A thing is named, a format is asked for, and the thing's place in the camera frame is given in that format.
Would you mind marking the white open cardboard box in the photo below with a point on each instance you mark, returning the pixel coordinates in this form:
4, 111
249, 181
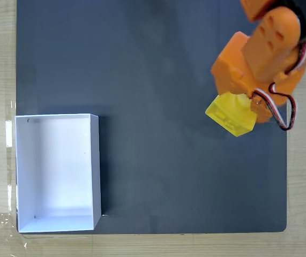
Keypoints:
59, 166

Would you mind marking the dark grey textured mat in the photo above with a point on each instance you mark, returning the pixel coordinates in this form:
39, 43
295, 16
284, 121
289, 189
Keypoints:
168, 160

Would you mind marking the yellow translucent camera box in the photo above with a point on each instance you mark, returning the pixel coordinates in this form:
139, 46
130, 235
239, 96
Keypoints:
230, 115

